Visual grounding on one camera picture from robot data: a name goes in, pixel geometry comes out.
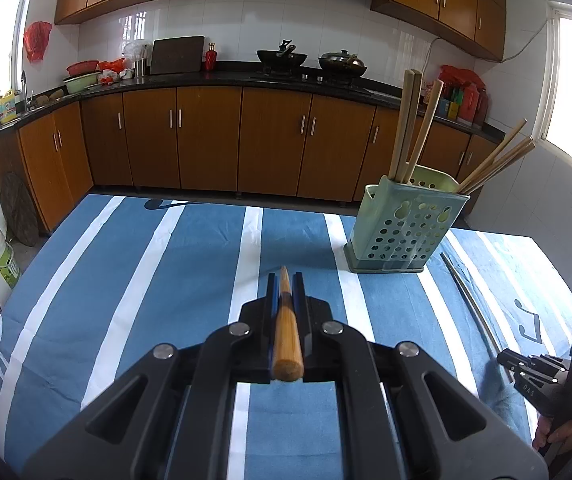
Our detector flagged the green perforated utensil holder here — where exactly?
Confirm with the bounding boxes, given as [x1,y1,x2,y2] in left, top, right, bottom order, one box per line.
[343,165,471,275]

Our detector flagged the row of condiment bottles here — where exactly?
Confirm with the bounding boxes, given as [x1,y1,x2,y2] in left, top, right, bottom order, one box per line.
[438,82,489,128]

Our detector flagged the black gas hob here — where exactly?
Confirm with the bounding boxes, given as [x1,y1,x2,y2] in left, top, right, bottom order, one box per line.
[251,70,372,94]

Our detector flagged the round dark board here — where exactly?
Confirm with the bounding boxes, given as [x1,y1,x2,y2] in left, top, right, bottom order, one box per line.
[0,172,40,247]

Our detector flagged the red basin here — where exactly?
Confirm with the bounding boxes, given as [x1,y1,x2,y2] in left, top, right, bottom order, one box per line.
[66,60,101,77]

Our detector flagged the metal chopsticks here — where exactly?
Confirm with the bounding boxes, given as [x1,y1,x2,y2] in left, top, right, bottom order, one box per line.
[439,252,502,358]

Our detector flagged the yellow detergent bottle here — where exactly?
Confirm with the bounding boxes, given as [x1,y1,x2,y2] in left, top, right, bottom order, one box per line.
[0,90,21,125]

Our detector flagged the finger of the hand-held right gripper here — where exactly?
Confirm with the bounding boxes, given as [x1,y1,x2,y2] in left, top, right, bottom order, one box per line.
[508,369,570,402]
[497,350,570,377]

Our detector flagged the blue striped tablecloth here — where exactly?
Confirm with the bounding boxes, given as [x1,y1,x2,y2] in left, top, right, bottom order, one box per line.
[0,192,572,480]

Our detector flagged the bamboo chopstick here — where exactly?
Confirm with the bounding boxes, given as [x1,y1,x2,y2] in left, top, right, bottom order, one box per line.
[398,71,423,183]
[408,79,444,183]
[272,266,305,383]
[467,143,538,196]
[456,118,528,194]
[390,69,415,181]
[462,136,537,195]

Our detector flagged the white green plastic bucket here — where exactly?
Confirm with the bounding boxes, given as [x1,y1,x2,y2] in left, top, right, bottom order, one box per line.
[0,227,21,289]

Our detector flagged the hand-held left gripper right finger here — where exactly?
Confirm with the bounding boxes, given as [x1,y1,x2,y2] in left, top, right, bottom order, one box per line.
[293,272,550,480]

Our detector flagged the green basin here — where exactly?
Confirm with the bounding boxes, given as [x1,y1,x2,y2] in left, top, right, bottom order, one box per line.
[63,72,103,95]

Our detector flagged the kitchen faucet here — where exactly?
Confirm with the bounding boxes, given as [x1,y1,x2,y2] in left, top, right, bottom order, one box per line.
[20,71,35,111]

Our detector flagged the white power cable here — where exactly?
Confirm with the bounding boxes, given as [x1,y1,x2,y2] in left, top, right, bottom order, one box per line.
[411,19,553,70]

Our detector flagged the wooden base cabinets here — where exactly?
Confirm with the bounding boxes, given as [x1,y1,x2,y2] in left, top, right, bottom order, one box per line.
[0,85,504,233]

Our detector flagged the dark cutting board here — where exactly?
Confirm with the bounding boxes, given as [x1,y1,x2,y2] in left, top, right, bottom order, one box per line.
[151,36,206,75]

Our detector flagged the lidded black wok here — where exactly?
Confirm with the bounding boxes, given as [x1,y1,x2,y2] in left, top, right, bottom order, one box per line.
[318,50,368,78]

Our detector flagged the black kitchen countertop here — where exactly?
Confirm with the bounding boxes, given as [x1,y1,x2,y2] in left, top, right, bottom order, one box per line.
[0,60,507,143]

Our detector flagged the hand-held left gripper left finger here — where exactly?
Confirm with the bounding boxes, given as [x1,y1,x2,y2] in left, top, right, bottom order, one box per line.
[21,272,280,480]

